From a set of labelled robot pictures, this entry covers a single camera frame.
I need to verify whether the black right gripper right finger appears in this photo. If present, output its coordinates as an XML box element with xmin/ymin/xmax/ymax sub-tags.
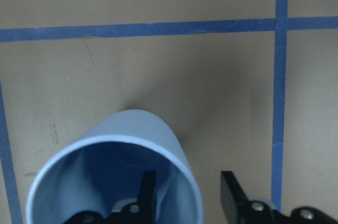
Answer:
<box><xmin>220</xmin><ymin>171</ymin><xmax>337</xmax><ymax>224</ymax></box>

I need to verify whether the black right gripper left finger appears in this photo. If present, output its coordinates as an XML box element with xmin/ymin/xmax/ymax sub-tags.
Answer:
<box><xmin>65</xmin><ymin>171</ymin><xmax>156</xmax><ymax>223</ymax></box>

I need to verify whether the blue cup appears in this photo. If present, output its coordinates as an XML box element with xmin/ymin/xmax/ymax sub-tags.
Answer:
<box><xmin>26</xmin><ymin>109</ymin><xmax>203</xmax><ymax>223</ymax></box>

